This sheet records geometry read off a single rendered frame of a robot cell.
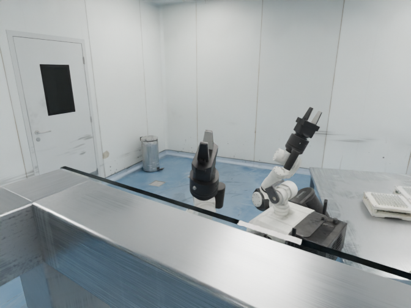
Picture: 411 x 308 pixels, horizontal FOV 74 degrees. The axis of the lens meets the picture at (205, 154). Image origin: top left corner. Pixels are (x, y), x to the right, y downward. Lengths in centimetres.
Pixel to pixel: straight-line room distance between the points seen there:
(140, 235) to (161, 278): 3
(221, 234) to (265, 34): 480
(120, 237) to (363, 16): 476
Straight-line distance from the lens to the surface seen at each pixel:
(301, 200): 122
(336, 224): 110
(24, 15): 382
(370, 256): 171
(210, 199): 86
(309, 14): 488
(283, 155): 131
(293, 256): 17
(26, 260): 28
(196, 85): 535
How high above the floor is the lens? 173
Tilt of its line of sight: 17 degrees down
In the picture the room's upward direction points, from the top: straight up
